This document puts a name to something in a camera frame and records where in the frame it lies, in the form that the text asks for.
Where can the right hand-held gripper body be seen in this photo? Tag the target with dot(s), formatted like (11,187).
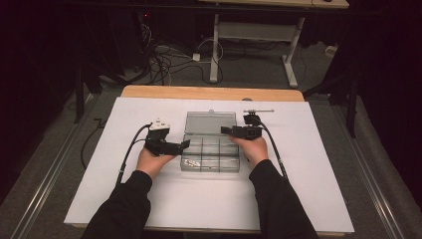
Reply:
(249,131)

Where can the metal floor rail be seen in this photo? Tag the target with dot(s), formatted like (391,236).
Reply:
(368,172)
(49,172)

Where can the clear plastic compartment box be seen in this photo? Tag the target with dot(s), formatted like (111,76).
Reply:
(210,152)

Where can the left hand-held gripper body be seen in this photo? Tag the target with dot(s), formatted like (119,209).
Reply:
(159,146)

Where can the white power adapter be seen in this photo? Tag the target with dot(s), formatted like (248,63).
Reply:
(196,57)

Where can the white board table cover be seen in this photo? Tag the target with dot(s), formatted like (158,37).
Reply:
(308,159)

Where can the black metal stand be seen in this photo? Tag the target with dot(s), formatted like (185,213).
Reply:
(79,96)
(351,109)

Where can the person's right hand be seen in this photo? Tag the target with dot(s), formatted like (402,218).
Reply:
(253,151)

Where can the light wooden desk top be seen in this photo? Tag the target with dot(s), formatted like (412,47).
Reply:
(275,3)

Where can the white metal desk frame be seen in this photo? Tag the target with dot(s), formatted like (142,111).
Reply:
(253,31)

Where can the person's left hand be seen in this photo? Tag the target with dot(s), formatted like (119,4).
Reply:
(152,164)

